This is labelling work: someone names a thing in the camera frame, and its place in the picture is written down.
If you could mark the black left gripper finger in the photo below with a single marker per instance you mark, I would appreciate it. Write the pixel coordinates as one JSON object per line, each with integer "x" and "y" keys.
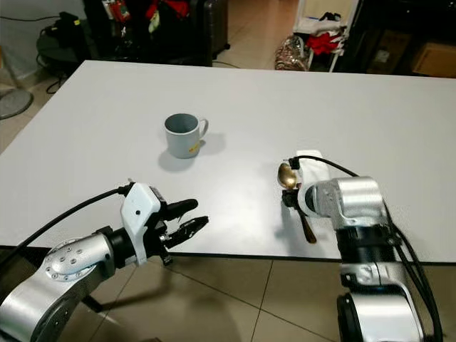
{"x": 189, "y": 229}
{"x": 180, "y": 207}

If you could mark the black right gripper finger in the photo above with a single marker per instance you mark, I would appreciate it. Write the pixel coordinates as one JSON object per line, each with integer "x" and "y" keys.
{"x": 289, "y": 199}

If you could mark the gold metal spoon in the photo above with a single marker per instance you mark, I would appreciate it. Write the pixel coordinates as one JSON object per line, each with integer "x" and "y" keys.
{"x": 287, "y": 176}

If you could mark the grey ceramic mug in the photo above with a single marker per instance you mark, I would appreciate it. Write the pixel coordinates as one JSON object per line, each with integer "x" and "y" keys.
{"x": 180, "y": 137}

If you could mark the patterned brown bag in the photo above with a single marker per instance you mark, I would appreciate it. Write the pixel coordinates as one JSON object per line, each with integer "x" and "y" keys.
{"x": 292, "y": 55}

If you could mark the red cloth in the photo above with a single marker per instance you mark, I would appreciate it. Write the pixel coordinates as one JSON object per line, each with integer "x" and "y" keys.
{"x": 324, "y": 44}

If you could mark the white shelf rack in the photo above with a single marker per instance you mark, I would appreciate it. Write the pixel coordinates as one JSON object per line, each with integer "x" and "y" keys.
{"x": 324, "y": 23}

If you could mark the brown cardboard box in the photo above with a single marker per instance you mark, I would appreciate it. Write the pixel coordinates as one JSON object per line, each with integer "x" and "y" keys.
{"x": 434, "y": 60}

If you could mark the black cabinet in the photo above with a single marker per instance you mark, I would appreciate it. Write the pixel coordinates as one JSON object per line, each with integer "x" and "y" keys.
{"x": 392, "y": 25}

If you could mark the red jacket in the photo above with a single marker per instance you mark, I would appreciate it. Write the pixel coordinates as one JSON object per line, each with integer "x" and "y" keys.
{"x": 167, "y": 8}

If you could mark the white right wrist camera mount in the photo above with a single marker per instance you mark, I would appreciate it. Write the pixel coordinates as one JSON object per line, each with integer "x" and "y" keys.
{"x": 313, "y": 173}

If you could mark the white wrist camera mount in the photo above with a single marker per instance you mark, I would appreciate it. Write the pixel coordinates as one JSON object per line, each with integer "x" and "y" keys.
{"x": 139, "y": 212}
{"x": 313, "y": 173}

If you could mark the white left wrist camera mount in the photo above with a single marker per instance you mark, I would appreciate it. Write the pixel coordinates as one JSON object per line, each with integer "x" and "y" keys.
{"x": 139, "y": 212}

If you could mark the grey pedestal fan stand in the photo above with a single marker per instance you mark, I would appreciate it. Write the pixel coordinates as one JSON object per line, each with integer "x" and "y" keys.
{"x": 14, "y": 105}

